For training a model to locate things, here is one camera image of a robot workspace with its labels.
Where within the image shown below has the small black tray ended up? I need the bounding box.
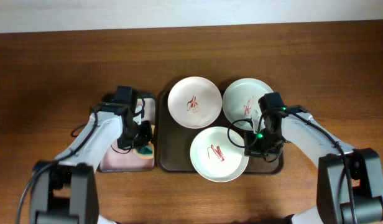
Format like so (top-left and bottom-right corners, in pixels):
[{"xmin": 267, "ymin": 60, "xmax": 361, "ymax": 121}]
[{"xmin": 98, "ymin": 93, "xmax": 157, "ymax": 173}]

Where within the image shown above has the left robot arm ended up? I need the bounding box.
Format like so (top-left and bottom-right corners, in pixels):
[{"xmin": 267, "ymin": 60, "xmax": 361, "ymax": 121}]
[{"xmin": 27, "ymin": 101, "xmax": 152, "ymax": 223}]

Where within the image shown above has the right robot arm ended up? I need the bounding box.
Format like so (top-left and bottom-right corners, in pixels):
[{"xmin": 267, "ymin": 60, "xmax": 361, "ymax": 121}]
[{"xmin": 244, "ymin": 105, "xmax": 383, "ymax": 223}]

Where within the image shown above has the pinkish white plate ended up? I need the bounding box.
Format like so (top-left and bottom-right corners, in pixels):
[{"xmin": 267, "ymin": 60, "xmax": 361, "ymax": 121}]
[{"xmin": 167, "ymin": 77, "xmax": 222, "ymax": 129}]

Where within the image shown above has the pale green plate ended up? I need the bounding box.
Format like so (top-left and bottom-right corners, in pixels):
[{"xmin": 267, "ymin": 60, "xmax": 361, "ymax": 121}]
[{"xmin": 223, "ymin": 78, "xmax": 273, "ymax": 131}]

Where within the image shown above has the green yellow sponge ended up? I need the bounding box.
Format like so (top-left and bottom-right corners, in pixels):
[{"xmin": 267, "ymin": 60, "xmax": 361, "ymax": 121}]
[{"xmin": 132, "ymin": 124, "xmax": 155, "ymax": 160}]

